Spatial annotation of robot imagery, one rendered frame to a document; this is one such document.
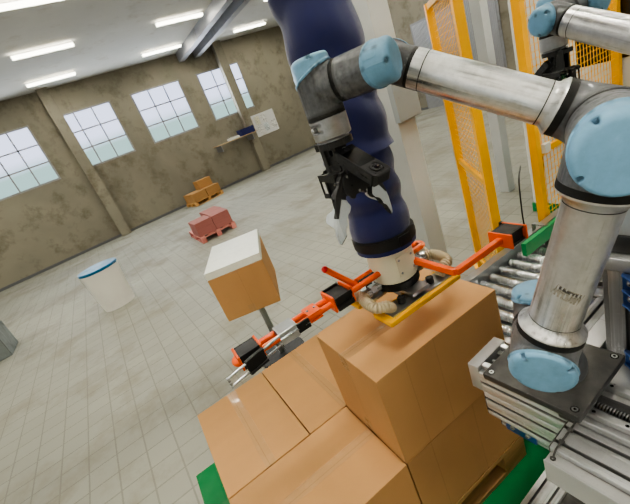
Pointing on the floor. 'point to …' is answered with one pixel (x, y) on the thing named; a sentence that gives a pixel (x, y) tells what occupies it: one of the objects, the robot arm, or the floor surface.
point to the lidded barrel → (107, 284)
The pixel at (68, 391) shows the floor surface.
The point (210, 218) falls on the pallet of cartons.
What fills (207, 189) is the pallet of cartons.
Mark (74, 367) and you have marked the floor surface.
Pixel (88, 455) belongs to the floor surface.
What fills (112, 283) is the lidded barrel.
